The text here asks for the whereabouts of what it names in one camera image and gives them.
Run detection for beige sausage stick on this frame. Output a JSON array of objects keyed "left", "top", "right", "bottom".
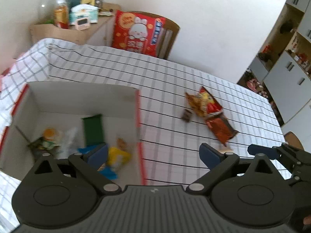
[{"left": 219, "top": 148, "right": 233, "bottom": 154}]

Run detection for blue snack packet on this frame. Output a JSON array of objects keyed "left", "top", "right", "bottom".
[{"left": 78, "top": 148, "right": 118, "bottom": 180}]

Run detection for yellow snack packet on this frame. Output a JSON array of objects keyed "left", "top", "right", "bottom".
[{"left": 107, "top": 147, "right": 131, "bottom": 172}]

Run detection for green snack packet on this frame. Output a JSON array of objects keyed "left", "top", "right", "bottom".
[{"left": 82, "top": 114, "right": 105, "bottom": 146}]

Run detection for dark red snack packet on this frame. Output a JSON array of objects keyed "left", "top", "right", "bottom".
[{"left": 205, "top": 113, "right": 239, "bottom": 147}]

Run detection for egg picture snack packet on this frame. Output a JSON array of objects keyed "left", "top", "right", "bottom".
[{"left": 27, "top": 128, "right": 62, "bottom": 157}]

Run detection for red yellow chip bag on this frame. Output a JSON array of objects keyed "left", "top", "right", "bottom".
[{"left": 185, "top": 86, "right": 222, "bottom": 118}]

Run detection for wooden chair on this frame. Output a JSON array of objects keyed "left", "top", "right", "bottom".
[
  {"left": 133, "top": 11, "right": 180, "bottom": 60},
  {"left": 284, "top": 131, "right": 304, "bottom": 150}
]

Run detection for small brown candy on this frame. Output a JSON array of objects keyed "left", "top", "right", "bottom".
[{"left": 181, "top": 109, "right": 193, "bottom": 123}]

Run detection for checkered white tablecloth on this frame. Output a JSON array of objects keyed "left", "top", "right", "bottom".
[{"left": 1, "top": 39, "right": 284, "bottom": 232}]

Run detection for shoes on floor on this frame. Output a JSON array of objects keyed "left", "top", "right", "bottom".
[{"left": 238, "top": 68, "right": 268, "bottom": 99}]

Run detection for red and white cardboard box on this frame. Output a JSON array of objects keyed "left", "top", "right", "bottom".
[{"left": 1, "top": 82, "right": 145, "bottom": 187}]

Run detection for grey white wardrobe cabinet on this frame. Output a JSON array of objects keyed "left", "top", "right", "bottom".
[{"left": 249, "top": 0, "right": 310, "bottom": 135}]

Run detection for wooden side cabinet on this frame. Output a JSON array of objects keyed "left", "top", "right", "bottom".
[{"left": 30, "top": 3, "right": 121, "bottom": 46}]

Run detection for pink cloth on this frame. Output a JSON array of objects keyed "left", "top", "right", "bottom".
[{"left": 0, "top": 66, "right": 12, "bottom": 81}]

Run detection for red rabbit cushion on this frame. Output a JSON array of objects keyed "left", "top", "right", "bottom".
[{"left": 112, "top": 10, "right": 166, "bottom": 57}]

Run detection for white digital timer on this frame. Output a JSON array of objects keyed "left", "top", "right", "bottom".
[{"left": 75, "top": 17, "right": 91, "bottom": 30}]

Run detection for tissue pack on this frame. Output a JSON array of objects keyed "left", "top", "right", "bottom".
[{"left": 69, "top": 4, "right": 99, "bottom": 25}]

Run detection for orange drink bottle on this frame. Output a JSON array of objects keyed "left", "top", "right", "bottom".
[{"left": 54, "top": 0, "right": 69, "bottom": 29}]

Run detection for glass dome jar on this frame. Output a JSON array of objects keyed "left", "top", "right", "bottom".
[{"left": 38, "top": 0, "right": 69, "bottom": 23}]

